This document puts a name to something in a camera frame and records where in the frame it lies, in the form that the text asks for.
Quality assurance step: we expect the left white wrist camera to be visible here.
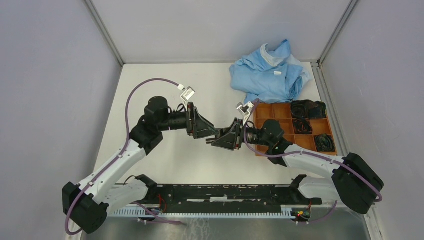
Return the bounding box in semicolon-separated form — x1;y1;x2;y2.
177;84;196;107

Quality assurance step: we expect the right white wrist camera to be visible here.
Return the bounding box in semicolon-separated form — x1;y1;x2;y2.
236;101;255;125

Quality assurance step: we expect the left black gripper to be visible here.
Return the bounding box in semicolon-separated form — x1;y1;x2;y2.
158;102;219;139

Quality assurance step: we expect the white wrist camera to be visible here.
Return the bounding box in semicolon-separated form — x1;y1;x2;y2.
236;101;255;125
177;84;196;107

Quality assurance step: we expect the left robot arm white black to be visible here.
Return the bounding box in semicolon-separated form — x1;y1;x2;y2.
62;96;219;236

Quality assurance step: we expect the black cable bundle middle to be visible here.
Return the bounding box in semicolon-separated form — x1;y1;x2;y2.
291;118;313;135

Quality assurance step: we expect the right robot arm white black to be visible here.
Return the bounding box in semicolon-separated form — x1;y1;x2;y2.
206;118;384;215

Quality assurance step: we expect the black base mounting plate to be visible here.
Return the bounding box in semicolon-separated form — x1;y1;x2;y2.
139;184;323;214

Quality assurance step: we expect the black green cable bundle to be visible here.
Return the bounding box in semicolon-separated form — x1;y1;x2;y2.
313;133;336;154

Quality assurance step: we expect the orange compartment tray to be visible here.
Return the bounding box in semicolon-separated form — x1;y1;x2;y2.
252;99;337;156

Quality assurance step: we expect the blue crumpled cloth garment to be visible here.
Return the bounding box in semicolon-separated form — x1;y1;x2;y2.
229;39;312;104

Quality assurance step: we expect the dark metal faucet tee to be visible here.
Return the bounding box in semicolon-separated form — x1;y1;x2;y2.
205;128;223;145

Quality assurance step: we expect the white slotted cable duct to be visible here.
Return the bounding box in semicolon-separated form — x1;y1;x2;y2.
109;205;298;220

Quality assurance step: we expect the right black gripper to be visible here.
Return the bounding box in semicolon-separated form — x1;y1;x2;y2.
211;118;272;151

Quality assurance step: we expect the black cable bundle top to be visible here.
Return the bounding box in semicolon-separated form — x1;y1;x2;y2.
290;99;328;120

